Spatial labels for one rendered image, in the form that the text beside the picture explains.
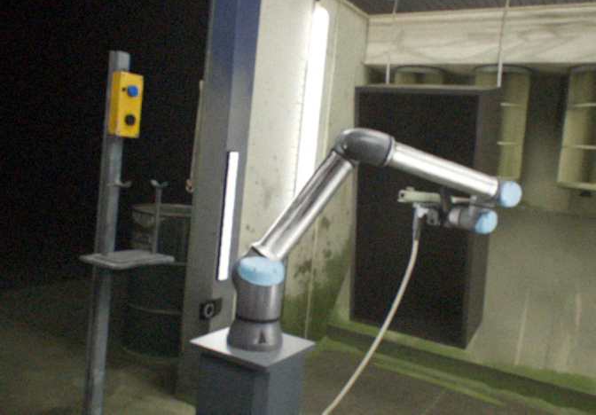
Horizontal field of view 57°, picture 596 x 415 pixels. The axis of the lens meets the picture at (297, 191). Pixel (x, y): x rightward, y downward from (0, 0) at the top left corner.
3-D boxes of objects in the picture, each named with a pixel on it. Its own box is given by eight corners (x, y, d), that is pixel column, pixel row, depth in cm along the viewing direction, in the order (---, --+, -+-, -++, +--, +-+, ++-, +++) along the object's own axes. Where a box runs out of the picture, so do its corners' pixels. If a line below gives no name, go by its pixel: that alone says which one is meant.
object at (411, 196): (400, 240, 234) (407, 187, 233) (392, 238, 238) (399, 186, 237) (473, 242, 262) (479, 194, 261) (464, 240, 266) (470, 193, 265)
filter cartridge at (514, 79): (490, 198, 337) (505, 60, 332) (450, 192, 369) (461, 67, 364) (532, 200, 353) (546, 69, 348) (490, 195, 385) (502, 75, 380)
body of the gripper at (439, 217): (425, 223, 235) (447, 228, 226) (427, 202, 235) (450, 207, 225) (436, 223, 240) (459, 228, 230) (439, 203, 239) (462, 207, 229)
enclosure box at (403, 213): (375, 296, 317) (382, 83, 289) (482, 320, 287) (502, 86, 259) (348, 320, 287) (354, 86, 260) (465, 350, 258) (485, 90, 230)
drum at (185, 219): (105, 338, 358) (117, 202, 353) (185, 327, 395) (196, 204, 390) (144, 369, 313) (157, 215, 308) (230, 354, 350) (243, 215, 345)
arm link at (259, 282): (237, 318, 175) (241, 264, 174) (231, 304, 192) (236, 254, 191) (284, 320, 178) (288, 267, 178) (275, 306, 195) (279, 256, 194)
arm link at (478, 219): (500, 210, 216) (496, 236, 217) (474, 206, 226) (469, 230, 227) (486, 208, 211) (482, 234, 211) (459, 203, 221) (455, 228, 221)
